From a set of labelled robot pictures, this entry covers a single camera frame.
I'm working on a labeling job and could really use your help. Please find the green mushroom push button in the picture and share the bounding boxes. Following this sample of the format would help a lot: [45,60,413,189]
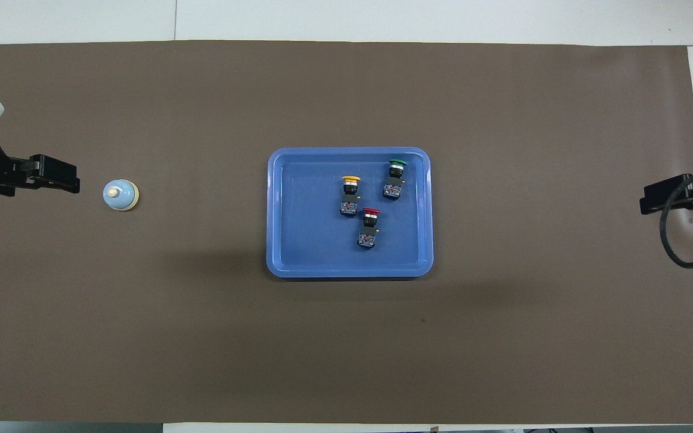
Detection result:
[381,158,408,201]

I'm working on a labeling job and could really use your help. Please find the red mushroom push button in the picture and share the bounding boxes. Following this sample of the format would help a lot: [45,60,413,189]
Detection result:
[357,207,382,251]

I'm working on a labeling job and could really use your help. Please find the yellow mushroom push button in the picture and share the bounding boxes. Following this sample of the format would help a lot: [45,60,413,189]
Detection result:
[339,175,363,218]

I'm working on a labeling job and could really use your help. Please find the light blue service bell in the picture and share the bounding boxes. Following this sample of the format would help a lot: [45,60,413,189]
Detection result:
[103,180,140,213]

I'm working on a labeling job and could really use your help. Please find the blue plastic tray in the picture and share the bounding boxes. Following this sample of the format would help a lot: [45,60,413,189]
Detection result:
[266,147,434,279]

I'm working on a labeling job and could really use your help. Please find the brown table mat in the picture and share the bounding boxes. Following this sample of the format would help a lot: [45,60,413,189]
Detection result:
[0,40,693,425]

